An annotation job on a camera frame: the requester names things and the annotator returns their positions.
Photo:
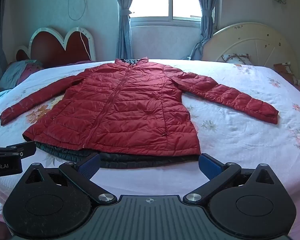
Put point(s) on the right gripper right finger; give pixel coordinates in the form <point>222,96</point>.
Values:
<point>220,175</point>

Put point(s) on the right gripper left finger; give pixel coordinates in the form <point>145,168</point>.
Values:
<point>80,175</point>

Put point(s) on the red quilted puffer jacket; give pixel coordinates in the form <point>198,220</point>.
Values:
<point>128,111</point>

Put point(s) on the blue pink pillow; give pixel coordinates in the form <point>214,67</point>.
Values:
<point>19,71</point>

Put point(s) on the white floral cushion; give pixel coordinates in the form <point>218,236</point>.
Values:
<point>236,58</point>

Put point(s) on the red heart-shaped headboard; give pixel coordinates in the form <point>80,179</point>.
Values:
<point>53,50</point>

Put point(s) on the red patterned cushion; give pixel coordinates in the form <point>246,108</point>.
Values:
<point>284,69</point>

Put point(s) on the cream round headboard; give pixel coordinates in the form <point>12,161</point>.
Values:
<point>265,45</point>

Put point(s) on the right blue curtain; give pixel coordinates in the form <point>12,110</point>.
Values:
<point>206,28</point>

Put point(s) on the blue curtain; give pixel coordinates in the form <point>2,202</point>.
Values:
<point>124,41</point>
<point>206,28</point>

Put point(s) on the left blue curtain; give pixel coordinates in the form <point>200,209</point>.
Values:
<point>124,41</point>

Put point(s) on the window with white frame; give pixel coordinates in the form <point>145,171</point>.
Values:
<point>165,12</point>

